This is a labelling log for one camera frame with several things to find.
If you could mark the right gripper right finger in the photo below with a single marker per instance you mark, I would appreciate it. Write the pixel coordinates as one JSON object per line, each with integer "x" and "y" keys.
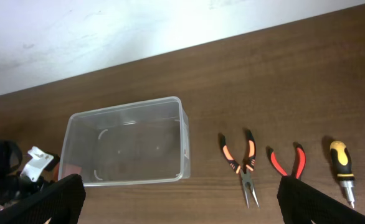
{"x": 300, "y": 203}

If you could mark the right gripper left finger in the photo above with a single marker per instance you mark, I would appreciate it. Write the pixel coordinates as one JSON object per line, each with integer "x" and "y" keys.
{"x": 61, "y": 202}

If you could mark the orange scraper wooden handle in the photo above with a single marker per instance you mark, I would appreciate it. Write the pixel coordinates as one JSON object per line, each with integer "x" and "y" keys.
{"x": 63, "y": 170}

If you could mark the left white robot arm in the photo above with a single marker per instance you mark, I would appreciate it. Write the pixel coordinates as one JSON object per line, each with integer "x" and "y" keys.
{"x": 10, "y": 161}

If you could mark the clear plastic container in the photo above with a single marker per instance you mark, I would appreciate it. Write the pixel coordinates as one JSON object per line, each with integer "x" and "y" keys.
{"x": 144, "y": 142}

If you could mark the red-black cutting pliers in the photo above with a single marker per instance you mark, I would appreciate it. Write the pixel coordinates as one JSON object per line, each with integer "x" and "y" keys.
{"x": 299, "y": 163}

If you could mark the stubby black-yellow screwdriver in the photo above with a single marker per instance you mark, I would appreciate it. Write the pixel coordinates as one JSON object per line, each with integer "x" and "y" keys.
{"x": 342, "y": 164}

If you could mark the orange-black needle-nose pliers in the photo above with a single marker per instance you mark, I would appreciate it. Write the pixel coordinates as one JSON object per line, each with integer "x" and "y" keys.
{"x": 243, "y": 170}

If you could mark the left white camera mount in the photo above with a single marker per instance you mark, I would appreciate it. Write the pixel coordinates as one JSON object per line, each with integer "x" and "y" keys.
{"x": 39, "y": 161}

